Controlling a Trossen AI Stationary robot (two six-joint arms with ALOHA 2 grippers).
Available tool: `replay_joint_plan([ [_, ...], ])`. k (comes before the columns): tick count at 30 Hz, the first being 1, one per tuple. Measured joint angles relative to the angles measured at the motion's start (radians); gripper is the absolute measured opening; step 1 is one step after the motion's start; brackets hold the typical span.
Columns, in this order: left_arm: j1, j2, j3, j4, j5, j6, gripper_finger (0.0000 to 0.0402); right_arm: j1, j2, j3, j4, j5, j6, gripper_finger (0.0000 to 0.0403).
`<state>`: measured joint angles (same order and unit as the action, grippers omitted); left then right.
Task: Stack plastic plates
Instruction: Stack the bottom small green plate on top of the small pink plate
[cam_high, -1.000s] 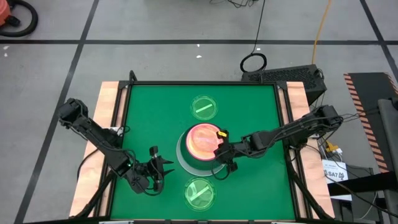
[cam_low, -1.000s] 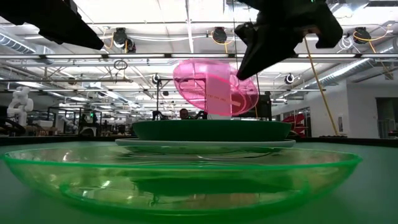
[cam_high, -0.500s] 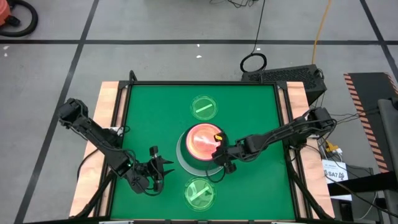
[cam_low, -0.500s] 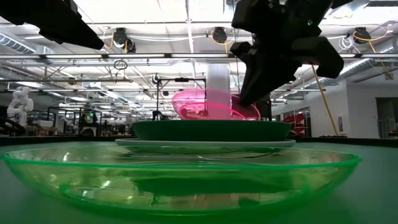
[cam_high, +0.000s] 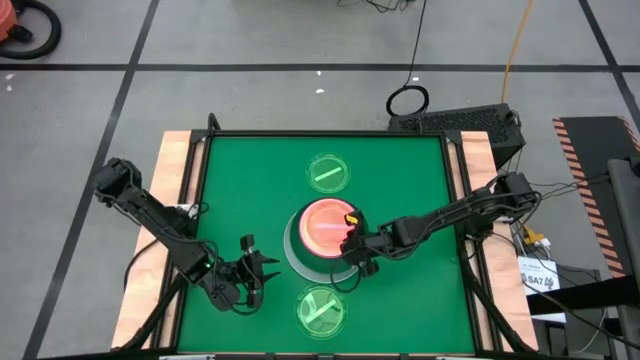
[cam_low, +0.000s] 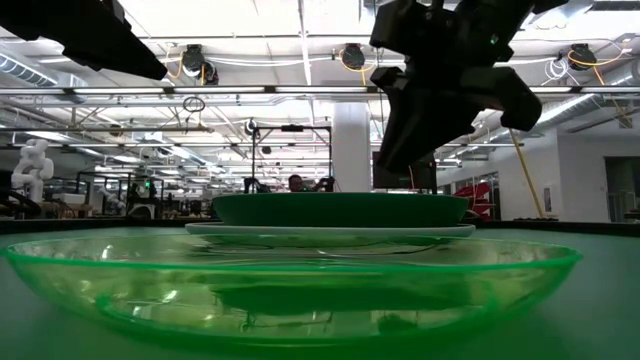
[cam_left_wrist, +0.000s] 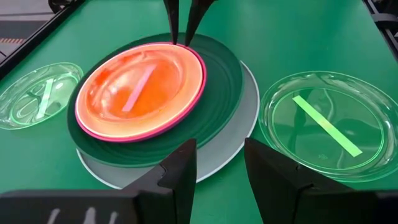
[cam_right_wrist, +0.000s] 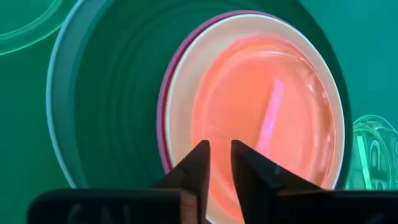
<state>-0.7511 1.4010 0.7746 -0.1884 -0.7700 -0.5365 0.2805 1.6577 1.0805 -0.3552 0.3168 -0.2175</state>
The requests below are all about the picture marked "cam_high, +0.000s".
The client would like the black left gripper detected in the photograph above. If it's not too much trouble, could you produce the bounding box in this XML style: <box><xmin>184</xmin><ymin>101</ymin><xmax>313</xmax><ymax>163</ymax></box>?
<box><xmin>209</xmin><ymin>234</ymin><xmax>283</xmax><ymax>313</ymax></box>

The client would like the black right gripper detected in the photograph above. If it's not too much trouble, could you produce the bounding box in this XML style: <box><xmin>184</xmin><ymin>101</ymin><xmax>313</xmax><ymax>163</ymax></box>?
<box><xmin>340</xmin><ymin>210</ymin><xmax>387</xmax><ymax>278</ymax></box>

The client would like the dark green plastic plate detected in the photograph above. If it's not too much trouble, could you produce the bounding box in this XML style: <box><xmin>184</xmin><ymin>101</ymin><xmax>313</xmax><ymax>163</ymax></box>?
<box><xmin>288</xmin><ymin>196</ymin><xmax>372</xmax><ymax>276</ymax></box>

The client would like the magenta plastic plate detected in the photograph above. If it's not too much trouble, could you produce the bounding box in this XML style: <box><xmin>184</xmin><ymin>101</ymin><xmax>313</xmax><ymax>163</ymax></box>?
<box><xmin>298</xmin><ymin>197</ymin><xmax>361</xmax><ymax>260</ymax></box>

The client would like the clear green plastic plate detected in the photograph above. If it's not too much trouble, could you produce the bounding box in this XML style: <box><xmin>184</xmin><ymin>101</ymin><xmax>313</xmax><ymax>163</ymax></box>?
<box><xmin>293</xmin><ymin>283</ymin><xmax>349</xmax><ymax>341</ymax></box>
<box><xmin>305</xmin><ymin>151</ymin><xmax>352</xmax><ymax>195</ymax></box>

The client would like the large grey plastic plate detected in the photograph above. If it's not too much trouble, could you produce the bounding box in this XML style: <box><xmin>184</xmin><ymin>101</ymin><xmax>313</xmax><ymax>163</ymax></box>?
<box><xmin>283</xmin><ymin>212</ymin><xmax>361</xmax><ymax>285</ymax></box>

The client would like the green table mat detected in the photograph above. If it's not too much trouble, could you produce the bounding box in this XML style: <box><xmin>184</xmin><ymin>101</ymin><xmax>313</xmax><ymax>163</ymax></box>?
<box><xmin>177</xmin><ymin>134</ymin><xmax>477</xmax><ymax>355</ymax></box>

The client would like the black perforated computer case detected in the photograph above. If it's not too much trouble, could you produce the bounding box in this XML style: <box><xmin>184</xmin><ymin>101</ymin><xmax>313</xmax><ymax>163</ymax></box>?
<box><xmin>388</xmin><ymin>103</ymin><xmax>527</xmax><ymax>169</ymax></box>

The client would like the yellow plug connector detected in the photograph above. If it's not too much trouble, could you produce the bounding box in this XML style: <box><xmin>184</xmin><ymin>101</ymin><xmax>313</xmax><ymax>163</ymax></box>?
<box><xmin>522</xmin><ymin>224</ymin><xmax>552</xmax><ymax>250</ymax></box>

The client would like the white paper sign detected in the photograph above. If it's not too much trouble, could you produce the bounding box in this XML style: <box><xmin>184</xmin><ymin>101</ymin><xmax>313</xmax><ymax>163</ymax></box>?
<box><xmin>517</xmin><ymin>255</ymin><xmax>567</xmax><ymax>324</ymax></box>

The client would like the black metal beam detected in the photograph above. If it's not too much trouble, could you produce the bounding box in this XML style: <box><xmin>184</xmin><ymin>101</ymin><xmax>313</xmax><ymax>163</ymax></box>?
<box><xmin>524</xmin><ymin>276</ymin><xmax>640</xmax><ymax>316</ymax></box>

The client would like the black ramp with orange stripes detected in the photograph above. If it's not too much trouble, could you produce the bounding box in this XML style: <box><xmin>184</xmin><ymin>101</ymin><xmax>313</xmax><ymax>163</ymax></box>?
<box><xmin>552</xmin><ymin>115</ymin><xmax>640</xmax><ymax>279</ymax></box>

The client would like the orange vacuum cleaner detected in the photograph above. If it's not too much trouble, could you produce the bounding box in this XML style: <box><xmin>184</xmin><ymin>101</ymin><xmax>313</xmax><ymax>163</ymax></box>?
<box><xmin>0</xmin><ymin>0</ymin><xmax>19</xmax><ymax>44</ymax></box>

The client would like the black diagonal frame brace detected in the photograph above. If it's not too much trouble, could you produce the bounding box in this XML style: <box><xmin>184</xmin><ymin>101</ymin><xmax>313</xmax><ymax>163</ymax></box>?
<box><xmin>457</xmin><ymin>244</ymin><xmax>532</xmax><ymax>354</ymax></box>
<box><xmin>118</xmin><ymin>269</ymin><xmax>187</xmax><ymax>351</ymax></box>

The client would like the black table frame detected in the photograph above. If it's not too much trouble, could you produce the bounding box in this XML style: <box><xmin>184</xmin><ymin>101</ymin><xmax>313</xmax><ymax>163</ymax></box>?
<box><xmin>159</xmin><ymin>127</ymin><xmax>494</xmax><ymax>360</ymax></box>

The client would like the black cable with coil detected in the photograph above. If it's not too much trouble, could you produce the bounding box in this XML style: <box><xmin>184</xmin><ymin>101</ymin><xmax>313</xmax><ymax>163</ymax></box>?
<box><xmin>384</xmin><ymin>0</ymin><xmax>431</xmax><ymax>119</ymax></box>

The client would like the black floor cable tangle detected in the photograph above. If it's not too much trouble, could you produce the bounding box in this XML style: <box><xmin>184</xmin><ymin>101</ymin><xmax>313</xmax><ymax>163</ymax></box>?
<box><xmin>337</xmin><ymin>0</ymin><xmax>417</xmax><ymax>15</ymax></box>

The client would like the yellow cable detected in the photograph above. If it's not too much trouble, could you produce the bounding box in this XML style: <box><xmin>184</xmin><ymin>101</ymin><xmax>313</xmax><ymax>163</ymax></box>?
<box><xmin>501</xmin><ymin>0</ymin><xmax>533</xmax><ymax>104</ymax></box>

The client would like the black vacuum hose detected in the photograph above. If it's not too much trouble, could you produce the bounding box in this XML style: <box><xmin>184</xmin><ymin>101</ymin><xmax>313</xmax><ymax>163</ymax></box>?
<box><xmin>0</xmin><ymin>0</ymin><xmax>63</xmax><ymax>61</ymax></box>

